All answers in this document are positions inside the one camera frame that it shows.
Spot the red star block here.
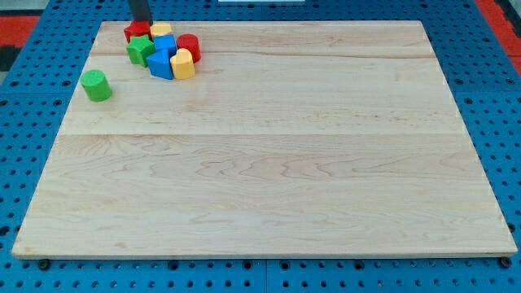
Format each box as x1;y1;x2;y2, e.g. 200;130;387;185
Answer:
123;20;152;43

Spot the green star block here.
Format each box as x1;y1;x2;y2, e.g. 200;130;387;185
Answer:
126;35;155;68

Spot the light wooden board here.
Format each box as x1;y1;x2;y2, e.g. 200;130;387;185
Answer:
12;20;518;260

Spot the yellow heart block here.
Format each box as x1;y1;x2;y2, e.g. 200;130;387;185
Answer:
169;48;195;80

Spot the red cylinder block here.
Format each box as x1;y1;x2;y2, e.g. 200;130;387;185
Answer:
177;33;201;63

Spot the blue triangle block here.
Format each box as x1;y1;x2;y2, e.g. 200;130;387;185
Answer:
147;50;173;80

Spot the blue cube block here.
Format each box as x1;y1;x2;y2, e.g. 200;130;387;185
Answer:
154;34;177;57

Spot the yellow pentagon block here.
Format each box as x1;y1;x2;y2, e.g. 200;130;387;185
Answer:
150;22;173;38

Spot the green cylinder block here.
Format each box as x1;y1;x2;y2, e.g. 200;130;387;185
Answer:
80;69;112;102

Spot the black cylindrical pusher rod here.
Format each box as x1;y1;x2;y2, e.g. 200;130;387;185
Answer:
128;0;153;24

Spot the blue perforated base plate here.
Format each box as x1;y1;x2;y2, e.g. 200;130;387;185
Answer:
1;1;520;292

